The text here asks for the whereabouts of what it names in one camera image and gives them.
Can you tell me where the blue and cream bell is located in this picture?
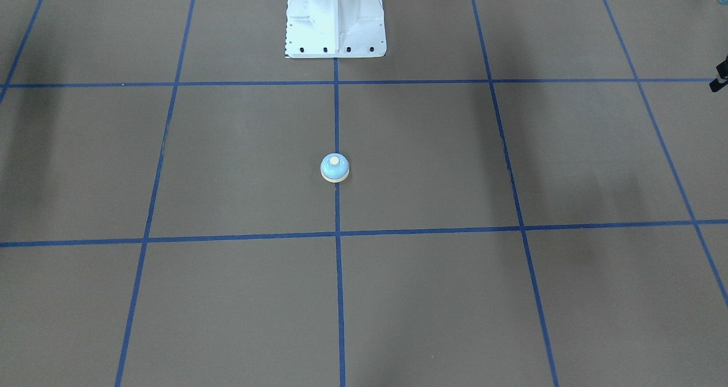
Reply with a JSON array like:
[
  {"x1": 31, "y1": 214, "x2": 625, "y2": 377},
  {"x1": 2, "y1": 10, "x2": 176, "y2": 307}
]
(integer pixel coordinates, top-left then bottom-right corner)
[{"x1": 320, "y1": 152, "x2": 350, "y2": 184}]

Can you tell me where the brown paper table cover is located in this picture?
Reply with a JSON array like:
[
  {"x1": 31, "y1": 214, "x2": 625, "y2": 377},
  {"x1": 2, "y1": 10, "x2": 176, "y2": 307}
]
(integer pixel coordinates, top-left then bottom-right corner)
[{"x1": 2, "y1": 0, "x2": 726, "y2": 386}]

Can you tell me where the white camera stand pillar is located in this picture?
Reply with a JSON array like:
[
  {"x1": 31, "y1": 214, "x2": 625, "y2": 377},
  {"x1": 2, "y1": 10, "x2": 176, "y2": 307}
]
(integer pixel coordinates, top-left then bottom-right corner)
[{"x1": 284, "y1": 0, "x2": 387, "y2": 59}]

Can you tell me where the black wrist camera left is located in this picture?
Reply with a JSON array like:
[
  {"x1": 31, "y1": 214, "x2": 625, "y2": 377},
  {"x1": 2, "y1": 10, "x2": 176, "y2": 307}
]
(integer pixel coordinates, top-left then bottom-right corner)
[{"x1": 708, "y1": 57, "x2": 728, "y2": 92}]

